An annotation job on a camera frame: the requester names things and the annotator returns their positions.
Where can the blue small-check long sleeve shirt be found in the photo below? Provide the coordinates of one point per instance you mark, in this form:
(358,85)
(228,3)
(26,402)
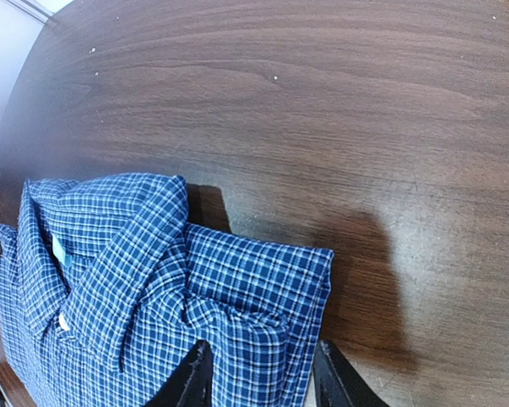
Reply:
(105,285)

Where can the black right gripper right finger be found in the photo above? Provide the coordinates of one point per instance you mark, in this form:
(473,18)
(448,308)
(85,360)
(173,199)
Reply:
(337,382)

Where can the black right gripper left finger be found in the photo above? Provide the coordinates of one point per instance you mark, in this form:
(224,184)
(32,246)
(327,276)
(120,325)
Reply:
(190,384)

